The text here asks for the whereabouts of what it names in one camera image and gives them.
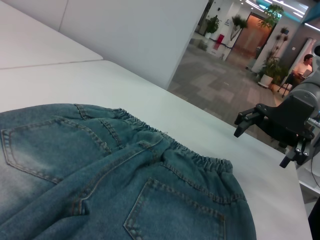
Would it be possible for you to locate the tall green leafy tree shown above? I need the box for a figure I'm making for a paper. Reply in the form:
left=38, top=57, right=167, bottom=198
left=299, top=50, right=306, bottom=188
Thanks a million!
left=257, top=3, right=285, bottom=31

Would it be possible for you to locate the dark dried stem arrangement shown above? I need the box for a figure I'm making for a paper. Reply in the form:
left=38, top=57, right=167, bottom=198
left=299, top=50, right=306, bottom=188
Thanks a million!
left=274, top=26, right=290, bottom=60

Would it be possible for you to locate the orange wooden door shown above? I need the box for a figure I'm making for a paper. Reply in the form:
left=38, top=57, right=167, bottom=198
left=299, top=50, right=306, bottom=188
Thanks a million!
left=233, top=12, right=274, bottom=60

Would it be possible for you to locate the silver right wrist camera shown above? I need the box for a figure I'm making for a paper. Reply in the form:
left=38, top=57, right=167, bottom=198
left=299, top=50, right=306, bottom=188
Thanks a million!
left=310, top=41, right=320, bottom=75

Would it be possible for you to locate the seated person light shirt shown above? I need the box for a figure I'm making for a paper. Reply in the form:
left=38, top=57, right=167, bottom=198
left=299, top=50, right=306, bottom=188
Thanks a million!
left=291, top=53, right=315, bottom=85

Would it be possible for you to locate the spiky dark green plant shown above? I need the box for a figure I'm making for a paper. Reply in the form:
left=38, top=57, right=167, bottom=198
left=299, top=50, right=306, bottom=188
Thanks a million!
left=231, top=14, right=248, bottom=42

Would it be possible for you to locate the green potted plant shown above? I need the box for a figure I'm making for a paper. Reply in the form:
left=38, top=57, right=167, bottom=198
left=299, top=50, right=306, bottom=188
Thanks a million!
left=204, top=15, right=221, bottom=39

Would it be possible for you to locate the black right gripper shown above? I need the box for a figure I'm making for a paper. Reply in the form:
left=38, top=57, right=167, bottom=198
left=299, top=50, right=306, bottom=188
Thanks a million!
left=233, top=95, right=317, bottom=168

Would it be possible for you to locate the thin dark right arm cable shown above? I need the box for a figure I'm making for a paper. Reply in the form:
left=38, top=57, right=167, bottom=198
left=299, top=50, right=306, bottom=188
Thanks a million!
left=310, top=157, right=320, bottom=188

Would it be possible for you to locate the silver right wrist clamp bracket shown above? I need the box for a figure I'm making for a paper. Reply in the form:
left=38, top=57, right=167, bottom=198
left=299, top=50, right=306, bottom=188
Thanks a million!
left=307, top=116, right=320, bottom=129

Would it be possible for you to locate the bushy plant in white pot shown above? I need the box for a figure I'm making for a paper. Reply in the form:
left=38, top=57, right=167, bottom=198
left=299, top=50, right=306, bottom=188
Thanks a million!
left=258, top=49, right=291, bottom=89

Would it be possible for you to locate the blue denim shorts basketball print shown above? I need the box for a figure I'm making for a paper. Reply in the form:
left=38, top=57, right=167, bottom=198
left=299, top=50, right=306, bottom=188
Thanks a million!
left=0, top=103, right=257, bottom=240

